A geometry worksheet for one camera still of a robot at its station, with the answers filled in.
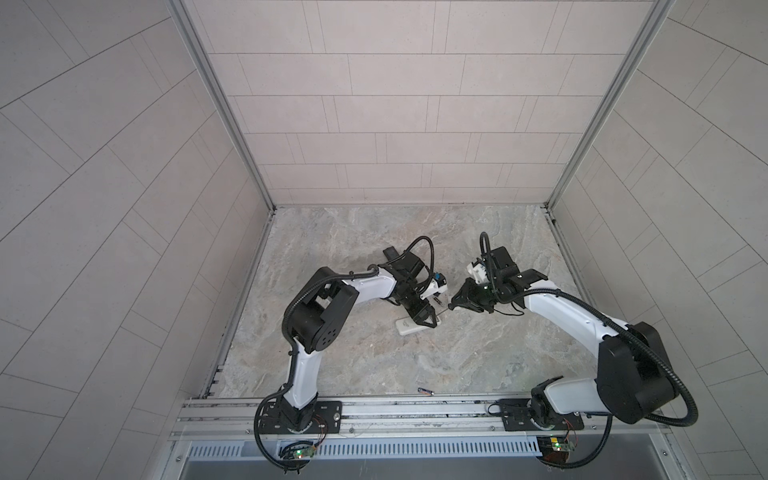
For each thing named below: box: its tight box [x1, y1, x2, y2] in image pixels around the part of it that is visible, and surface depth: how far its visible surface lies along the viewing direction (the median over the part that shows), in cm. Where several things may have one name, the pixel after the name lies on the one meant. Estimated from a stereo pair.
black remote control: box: [382, 246, 399, 261], surface depth 104 cm
